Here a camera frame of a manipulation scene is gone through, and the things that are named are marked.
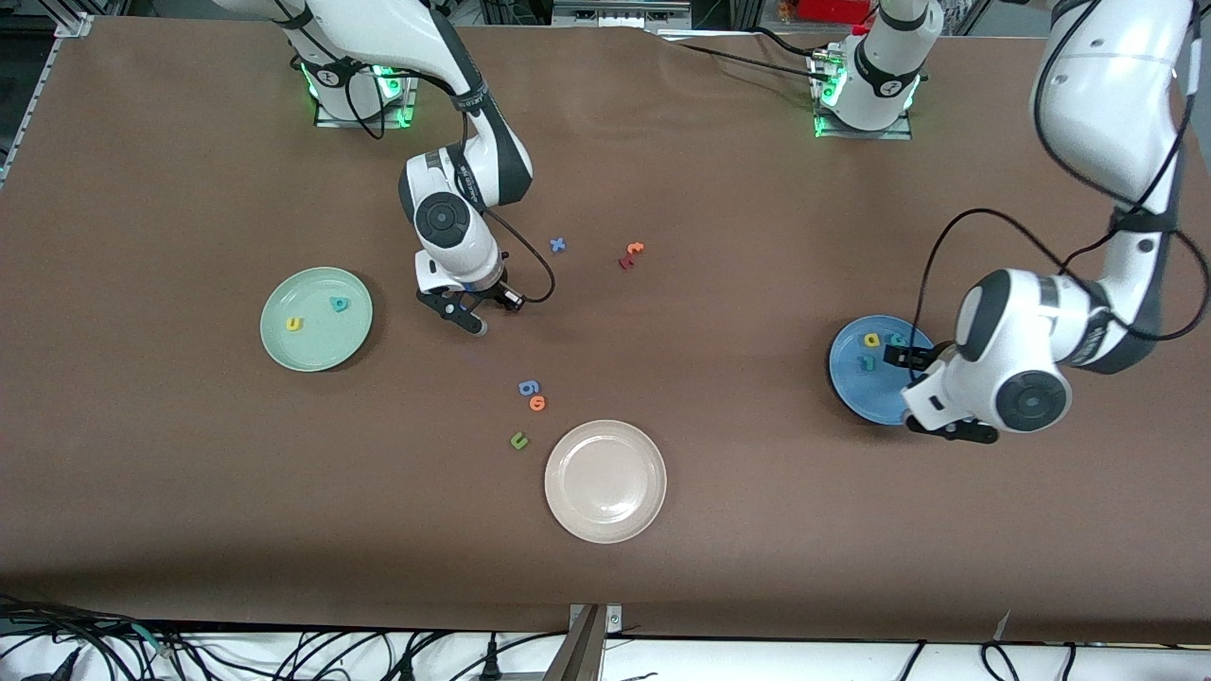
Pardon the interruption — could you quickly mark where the black table cable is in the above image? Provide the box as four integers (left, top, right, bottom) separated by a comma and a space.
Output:
653, 26, 834, 81
752, 26, 816, 58

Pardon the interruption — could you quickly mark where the small metal bracket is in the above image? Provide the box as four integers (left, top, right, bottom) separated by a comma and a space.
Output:
570, 603, 623, 635

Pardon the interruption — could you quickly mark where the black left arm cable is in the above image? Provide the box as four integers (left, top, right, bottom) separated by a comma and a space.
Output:
910, 0, 1211, 384

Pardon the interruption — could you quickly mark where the aluminium side rail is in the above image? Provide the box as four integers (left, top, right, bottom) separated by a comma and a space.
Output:
0, 11, 96, 190

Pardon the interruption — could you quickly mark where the black looped floor cable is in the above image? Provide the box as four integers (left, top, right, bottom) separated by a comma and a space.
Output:
979, 641, 1023, 681

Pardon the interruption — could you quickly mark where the aluminium frame profile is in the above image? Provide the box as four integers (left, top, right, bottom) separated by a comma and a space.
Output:
544, 603, 606, 681

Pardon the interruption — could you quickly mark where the blue plate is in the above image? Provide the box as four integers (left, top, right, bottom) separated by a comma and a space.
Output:
829, 315, 939, 426

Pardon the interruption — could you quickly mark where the red box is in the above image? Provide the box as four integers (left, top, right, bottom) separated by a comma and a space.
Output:
798, 0, 873, 25

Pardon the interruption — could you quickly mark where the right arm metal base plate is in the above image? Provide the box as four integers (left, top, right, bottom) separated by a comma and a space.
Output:
315, 57, 422, 129

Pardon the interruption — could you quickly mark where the black jack cable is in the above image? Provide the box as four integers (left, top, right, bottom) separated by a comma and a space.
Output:
19, 648, 81, 681

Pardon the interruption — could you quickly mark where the grey metal frame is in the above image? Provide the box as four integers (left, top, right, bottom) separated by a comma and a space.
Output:
552, 0, 693, 31

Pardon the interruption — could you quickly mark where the brown table cover sheet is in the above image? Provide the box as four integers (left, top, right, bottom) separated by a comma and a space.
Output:
0, 14, 1211, 644

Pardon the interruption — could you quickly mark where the green plate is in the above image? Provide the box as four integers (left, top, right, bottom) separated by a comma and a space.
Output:
260, 267, 375, 373

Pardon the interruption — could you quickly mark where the beige plate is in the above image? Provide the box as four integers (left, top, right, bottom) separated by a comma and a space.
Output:
544, 420, 668, 545

